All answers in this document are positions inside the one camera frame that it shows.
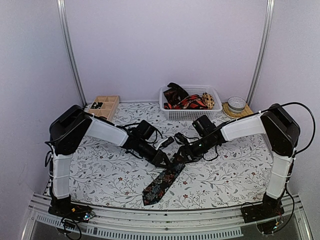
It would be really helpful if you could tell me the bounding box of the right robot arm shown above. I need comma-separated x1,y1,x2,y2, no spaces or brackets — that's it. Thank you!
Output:
173,103,301,218

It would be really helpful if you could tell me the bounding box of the wooden compartment box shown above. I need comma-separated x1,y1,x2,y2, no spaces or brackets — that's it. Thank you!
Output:
88,95,120,122

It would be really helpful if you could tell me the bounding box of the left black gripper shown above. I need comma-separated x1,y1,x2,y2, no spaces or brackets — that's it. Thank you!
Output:
136,139,174,169

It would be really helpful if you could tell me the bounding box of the ceramic bowl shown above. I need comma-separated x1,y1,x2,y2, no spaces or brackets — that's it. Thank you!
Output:
227,96,247,114

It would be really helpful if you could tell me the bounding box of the rolled tie with white dots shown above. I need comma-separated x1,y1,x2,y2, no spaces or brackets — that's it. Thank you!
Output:
91,101,104,110

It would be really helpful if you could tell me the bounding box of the dark patterned tie in basket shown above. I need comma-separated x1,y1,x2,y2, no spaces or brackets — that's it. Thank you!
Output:
163,82,189,105

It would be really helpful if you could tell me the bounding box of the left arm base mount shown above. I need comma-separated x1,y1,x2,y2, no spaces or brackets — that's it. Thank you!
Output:
48,195,96,223

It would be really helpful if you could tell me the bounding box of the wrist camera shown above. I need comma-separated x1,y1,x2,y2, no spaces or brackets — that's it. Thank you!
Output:
155,136,175,150
174,132,190,145

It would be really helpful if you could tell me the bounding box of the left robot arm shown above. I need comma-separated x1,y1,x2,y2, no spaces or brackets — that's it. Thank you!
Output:
46,105,172,217

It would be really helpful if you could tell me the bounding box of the bamboo coaster mat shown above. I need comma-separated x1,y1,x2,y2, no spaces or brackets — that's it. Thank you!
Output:
222,102,253,119

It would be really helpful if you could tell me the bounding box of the left aluminium frame post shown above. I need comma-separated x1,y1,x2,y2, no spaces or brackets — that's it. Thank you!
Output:
56,0,88,107

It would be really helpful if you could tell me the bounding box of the front aluminium rail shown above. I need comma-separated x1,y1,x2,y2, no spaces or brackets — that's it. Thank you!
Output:
21,194,313,240

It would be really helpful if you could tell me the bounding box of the yellow spotted tie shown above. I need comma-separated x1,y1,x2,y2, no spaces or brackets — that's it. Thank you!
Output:
201,92,215,110

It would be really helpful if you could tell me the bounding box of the aluminium frame post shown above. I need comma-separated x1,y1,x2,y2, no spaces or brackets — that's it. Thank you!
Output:
246,0,275,106
56,0,88,107

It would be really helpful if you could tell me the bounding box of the right aluminium frame post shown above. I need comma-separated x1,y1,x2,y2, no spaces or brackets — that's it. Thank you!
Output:
246,0,275,106

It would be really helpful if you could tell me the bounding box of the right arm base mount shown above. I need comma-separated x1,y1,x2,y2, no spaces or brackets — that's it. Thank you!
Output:
240,193,285,223

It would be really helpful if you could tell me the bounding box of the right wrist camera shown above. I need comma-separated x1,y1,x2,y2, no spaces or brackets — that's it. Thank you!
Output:
174,132,190,145

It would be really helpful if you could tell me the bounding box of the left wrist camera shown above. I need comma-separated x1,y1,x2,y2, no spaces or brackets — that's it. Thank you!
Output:
155,136,175,150

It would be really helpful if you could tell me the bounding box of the white plastic basket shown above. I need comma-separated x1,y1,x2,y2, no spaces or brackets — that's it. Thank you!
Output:
159,85,223,121

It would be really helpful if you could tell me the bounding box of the red black tie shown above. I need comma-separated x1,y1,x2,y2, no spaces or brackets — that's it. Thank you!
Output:
164,94,212,110

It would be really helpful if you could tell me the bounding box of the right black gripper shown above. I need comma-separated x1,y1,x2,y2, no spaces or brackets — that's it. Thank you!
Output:
172,134,213,165

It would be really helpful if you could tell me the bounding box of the dark floral tie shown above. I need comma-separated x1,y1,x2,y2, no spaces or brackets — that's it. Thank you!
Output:
142,163,185,206

